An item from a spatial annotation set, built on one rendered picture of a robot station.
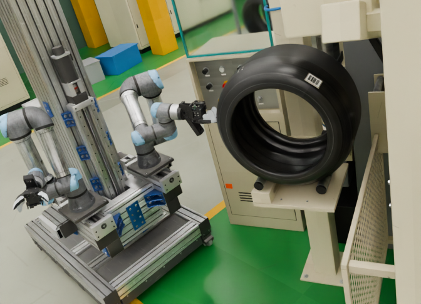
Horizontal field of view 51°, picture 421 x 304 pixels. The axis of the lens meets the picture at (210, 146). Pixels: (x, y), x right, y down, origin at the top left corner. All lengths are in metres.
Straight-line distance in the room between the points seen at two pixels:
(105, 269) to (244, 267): 0.88
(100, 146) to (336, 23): 1.85
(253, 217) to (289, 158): 1.11
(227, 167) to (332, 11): 1.92
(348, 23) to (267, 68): 0.58
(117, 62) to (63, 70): 4.98
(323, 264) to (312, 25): 1.72
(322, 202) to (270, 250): 1.07
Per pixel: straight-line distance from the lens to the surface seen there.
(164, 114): 2.11
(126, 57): 7.63
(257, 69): 1.74
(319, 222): 2.55
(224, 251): 3.10
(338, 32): 1.21
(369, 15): 1.29
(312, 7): 1.32
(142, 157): 2.78
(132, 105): 2.32
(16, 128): 2.44
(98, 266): 3.03
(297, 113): 2.19
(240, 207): 3.15
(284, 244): 3.05
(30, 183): 2.27
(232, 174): 3.00
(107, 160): 2.79
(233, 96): 1.79
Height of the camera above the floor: 2.03
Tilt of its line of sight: 28 degrees down
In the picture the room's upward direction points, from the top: 15 degrees counter-clockwise
